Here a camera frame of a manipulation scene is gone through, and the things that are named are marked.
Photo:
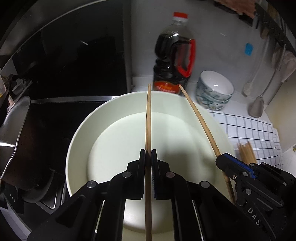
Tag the pink hanging cloth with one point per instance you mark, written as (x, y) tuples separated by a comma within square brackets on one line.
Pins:
[(241, 7)]

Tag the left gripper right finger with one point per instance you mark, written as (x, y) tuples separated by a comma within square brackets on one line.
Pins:
[(200, 211)]

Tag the black induction cooktop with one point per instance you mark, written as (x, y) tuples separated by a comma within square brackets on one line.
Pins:
[(55, 120)]

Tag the hanging metal spatula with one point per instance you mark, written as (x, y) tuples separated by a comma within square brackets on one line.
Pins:
[(257, 107)]

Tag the white hanging rag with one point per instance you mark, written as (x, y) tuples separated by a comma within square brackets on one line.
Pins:
[(288, 66)]

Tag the dark soy sauce bottle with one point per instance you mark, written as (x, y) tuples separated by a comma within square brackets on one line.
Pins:
[(175, 51)]

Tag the large white basin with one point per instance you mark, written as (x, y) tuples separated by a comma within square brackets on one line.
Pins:
[(115, 133)]

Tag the white black checkered cloth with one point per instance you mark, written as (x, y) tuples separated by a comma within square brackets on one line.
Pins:
[(261, 134)]

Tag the white cutting board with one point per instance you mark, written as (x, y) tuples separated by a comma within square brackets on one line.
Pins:
[(281, 111)]

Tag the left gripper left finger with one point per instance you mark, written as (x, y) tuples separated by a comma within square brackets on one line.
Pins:
[(96, 210)]

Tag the blue wall hook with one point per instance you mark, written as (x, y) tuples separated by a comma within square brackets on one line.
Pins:
[(248, 49)]

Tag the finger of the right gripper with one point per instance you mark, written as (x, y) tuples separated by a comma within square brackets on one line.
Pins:
[(235, 169)]

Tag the hanging white dish brush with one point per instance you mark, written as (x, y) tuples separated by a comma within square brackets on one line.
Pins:
[(248, 85)]

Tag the wall-mounted black utensil rail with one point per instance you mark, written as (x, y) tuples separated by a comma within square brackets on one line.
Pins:
[(264, 19)]

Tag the top floral ceramic bowl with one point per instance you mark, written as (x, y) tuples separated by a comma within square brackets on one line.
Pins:
[(213, 90)]

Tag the stainless steel pot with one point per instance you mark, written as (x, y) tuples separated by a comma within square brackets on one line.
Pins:
[(22, 162)]

